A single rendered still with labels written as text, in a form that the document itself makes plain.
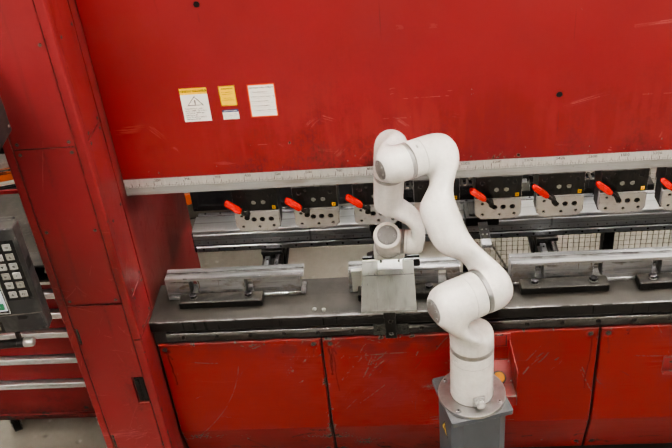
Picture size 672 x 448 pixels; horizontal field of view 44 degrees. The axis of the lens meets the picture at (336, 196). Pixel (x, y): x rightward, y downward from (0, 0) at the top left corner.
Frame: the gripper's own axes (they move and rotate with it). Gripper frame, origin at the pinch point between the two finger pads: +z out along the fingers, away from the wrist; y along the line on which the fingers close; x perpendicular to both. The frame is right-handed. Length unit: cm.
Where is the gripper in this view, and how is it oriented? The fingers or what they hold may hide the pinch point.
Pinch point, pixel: (389, 257)
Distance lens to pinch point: 285.7
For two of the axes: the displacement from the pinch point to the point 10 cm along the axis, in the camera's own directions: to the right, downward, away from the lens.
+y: -10.0, 0.5, 0.8
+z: 0.9, 2.8, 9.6
